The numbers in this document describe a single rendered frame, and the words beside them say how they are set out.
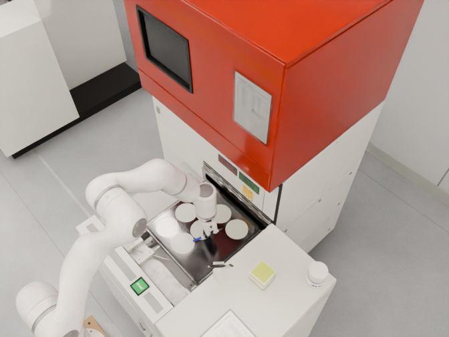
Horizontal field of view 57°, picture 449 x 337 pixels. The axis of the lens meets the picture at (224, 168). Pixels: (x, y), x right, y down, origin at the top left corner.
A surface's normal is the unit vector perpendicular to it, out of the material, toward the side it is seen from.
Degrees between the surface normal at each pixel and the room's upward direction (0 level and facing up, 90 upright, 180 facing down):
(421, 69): 90
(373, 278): 0
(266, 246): 0
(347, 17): 0
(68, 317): 57
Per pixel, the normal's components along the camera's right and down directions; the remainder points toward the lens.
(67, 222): 0.00, -0.62
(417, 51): -0.73, 0.54
